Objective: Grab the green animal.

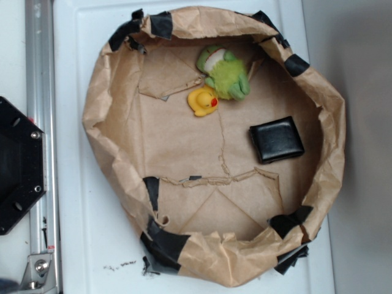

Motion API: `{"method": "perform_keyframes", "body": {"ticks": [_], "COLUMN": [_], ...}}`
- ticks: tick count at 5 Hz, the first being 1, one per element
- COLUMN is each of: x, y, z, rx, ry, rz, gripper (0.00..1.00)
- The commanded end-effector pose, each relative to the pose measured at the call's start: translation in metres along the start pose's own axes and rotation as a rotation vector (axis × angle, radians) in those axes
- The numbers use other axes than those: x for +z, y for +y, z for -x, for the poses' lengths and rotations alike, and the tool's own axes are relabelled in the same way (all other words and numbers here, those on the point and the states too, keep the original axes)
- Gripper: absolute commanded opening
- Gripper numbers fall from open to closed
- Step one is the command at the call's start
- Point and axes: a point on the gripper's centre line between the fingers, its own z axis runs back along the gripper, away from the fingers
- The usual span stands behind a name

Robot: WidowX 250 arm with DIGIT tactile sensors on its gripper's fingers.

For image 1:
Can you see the brown paper bin with tape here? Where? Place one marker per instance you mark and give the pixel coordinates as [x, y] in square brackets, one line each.
[194, 187]

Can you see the yellow rubber duck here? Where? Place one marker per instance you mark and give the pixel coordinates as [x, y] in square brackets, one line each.
[203, 101]

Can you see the green plush frog toy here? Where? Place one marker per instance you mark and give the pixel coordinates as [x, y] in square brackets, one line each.
[225, 73]

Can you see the black leather wallet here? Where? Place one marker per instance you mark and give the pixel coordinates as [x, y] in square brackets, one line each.
[277, 140]

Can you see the white plastic tray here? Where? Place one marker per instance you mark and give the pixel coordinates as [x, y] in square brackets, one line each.
[101, 252]

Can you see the aluminium extrusion rail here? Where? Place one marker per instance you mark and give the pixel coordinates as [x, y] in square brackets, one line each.
[40, 86]

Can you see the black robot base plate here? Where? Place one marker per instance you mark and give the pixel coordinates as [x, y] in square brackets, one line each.
[22, 170]

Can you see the metal corner bracket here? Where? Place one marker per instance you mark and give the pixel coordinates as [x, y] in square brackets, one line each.
[39, 275]

